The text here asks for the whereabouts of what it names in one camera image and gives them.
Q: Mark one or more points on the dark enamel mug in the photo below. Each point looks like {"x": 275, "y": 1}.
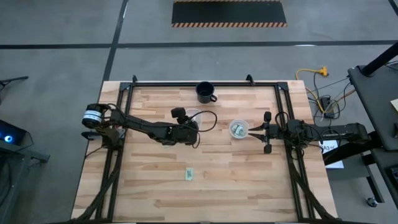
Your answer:
{"x": 205, "y": 93}

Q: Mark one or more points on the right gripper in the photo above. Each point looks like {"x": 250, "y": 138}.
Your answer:
{"x": 275, "y": 132}

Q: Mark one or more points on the black power strip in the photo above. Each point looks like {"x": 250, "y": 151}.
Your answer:
{"x": 326, "y": 104}

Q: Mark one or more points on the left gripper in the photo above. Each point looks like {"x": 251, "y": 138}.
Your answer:
{"x": 183, "y": 133}

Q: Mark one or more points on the white paper sheet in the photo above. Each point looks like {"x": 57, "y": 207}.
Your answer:
{"x": 329, "y": 147}

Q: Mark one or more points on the black hazard-striped floor mat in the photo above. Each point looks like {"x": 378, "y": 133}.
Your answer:
{"x": 228, "y": 12}

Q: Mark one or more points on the black stand pole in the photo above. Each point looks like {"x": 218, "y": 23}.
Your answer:
{"x": 381, "y": 59}

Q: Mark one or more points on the black aluminium rig frame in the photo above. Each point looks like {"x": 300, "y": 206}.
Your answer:
{"x": 202, "y": 84}

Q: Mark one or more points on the rectangular clear plastic container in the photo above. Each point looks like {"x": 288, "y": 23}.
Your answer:
{"x": 196, "y": 114}

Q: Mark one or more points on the green white sachet packet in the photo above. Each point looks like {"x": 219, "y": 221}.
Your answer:
{"x": 237, "y": 127}
{"x": 189, "y": 174}
{"x": 241, "y": 133}

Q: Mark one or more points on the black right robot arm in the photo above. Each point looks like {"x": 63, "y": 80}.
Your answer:
{"x": 335, "y": 130}

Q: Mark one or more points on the black device with blue light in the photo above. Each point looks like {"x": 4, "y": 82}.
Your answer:
{"x": 15, "y": 133}

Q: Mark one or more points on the black side table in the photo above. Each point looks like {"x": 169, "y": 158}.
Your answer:
{"x": 373, "y": 102}

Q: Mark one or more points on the grey metal stand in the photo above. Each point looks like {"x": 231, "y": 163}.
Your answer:
{"x": 28, "y": 154}

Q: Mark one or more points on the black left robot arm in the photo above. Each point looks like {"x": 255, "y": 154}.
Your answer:
{"x": 140, "y": 124}

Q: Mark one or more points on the round clear plastic container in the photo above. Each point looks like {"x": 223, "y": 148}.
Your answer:
{"x": 231, "y": 133}

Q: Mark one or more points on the yellow sticky note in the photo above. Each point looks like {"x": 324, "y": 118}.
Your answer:
{"x": 395, "y": 104}

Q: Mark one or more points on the caster wheel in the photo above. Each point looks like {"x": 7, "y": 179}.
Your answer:
{"x": 372, "y": 202}

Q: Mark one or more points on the black tripod leg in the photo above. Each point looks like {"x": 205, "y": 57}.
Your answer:
{"x": 15, "y": 79}

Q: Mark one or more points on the black stand beam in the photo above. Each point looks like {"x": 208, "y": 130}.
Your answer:
{"x": 348, "y": 154}

